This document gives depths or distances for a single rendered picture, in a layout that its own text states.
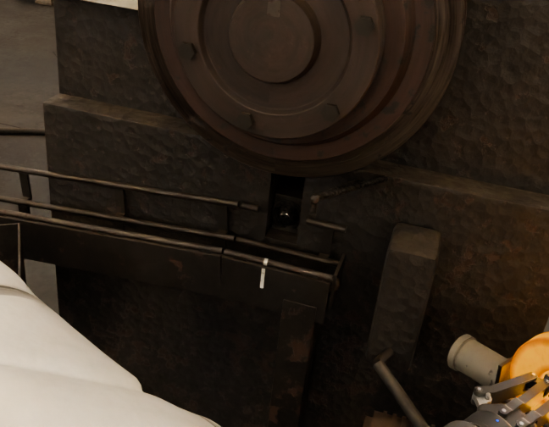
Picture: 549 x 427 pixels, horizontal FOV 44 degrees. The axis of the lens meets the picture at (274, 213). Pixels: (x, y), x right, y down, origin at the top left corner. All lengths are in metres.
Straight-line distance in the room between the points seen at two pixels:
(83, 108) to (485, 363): 0.82
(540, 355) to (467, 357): 0.13
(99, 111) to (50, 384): 1.04
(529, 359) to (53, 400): 0.84
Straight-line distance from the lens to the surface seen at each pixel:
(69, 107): 1.32
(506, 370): 1.06
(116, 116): 1.28
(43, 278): 2.37
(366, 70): 0.90
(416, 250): 1.09
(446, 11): 0.95
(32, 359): 0.30
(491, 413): 0.89
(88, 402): 0.28
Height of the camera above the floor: 1.36
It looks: 30 degrees down
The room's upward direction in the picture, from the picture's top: 6 degrees clockwise
